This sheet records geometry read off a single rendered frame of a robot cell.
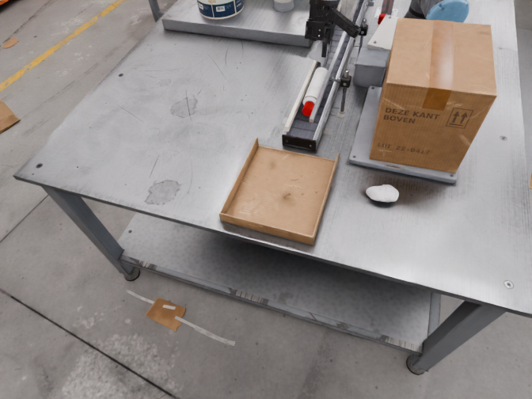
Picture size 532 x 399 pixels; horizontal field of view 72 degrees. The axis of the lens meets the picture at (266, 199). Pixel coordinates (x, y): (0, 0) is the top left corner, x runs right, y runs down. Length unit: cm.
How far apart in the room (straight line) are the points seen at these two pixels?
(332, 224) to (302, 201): 11
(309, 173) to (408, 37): 44
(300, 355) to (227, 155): 95
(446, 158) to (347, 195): 28
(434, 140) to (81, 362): 167
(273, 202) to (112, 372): 115
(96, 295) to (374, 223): 146
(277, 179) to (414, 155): 39
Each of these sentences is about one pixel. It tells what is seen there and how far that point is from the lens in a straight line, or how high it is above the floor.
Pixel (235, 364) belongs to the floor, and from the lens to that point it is 173.
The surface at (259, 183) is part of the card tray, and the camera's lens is 108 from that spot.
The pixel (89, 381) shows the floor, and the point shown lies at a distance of 191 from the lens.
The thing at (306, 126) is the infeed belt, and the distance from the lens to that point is 117.
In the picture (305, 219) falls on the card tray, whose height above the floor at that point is 83.
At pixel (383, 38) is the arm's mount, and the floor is 90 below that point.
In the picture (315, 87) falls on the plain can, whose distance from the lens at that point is 123.
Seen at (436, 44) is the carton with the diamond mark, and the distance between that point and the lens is 111.
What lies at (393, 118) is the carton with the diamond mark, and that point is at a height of 102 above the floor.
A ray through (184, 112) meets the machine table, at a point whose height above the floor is 83.
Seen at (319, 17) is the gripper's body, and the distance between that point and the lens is 130.
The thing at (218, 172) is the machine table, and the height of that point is 83.
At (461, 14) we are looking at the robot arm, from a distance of 139.
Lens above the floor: 167
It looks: 54 degrees down
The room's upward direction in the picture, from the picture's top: 7 degrees counter-clockwise
